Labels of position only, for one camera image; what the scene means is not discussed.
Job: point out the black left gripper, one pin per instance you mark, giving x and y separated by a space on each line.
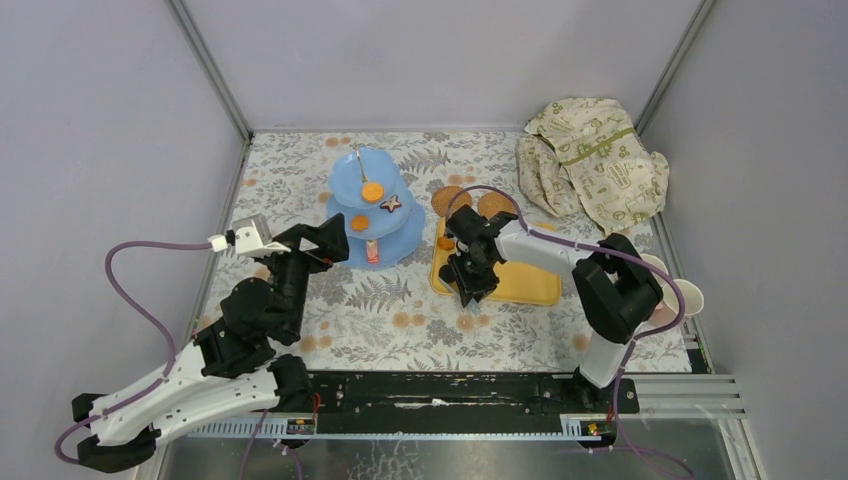
298 251

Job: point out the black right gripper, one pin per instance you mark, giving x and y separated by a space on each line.
469 287

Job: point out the orange flower cookie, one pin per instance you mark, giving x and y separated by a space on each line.
359 223

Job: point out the pink cake slice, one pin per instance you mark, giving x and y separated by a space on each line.
372 252

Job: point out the yellow serving tray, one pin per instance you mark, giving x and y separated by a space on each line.
518 282

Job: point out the blue three-tier cake stand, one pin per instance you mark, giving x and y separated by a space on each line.
398 234

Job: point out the orange waffle cookie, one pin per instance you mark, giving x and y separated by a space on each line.
372 192

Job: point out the woven rattan coaster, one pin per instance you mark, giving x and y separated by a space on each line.
449 195
493 204

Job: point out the star shaped cookie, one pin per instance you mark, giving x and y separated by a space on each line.
391 204

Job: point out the light blue tongs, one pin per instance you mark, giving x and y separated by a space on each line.
474 307

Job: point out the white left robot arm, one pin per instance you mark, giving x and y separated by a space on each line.
127 427

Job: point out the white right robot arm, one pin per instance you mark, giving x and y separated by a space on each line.
617 290

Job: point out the orange round cookie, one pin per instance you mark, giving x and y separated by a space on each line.
445 243

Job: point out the printed cloth bag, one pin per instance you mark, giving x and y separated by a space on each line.
584 154

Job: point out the green paper cup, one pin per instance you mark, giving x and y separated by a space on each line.
657 266

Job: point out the pink paper cup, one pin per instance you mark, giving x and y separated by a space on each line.
668 309

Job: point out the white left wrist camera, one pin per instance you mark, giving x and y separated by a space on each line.
249 237

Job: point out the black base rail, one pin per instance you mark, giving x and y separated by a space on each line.
536 392

